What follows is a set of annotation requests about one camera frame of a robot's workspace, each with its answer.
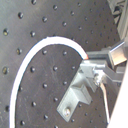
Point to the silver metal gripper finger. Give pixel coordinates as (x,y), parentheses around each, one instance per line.
(100,55)
(104,74)

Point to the grey metal cable clip bracket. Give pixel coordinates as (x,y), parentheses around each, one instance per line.
(87,75)

